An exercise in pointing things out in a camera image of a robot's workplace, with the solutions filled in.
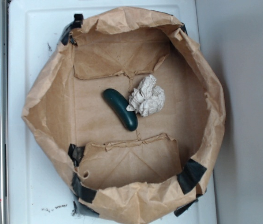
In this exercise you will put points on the crumpled white paper ball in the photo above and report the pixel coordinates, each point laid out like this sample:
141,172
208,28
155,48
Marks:
147,98

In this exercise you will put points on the brown paper bag tray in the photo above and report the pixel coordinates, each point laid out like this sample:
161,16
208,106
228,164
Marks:
130,177

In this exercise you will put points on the white plastic board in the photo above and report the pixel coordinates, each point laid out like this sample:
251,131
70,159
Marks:
36,193

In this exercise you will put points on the dark green plastic pickle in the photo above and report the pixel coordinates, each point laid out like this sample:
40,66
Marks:
119,104

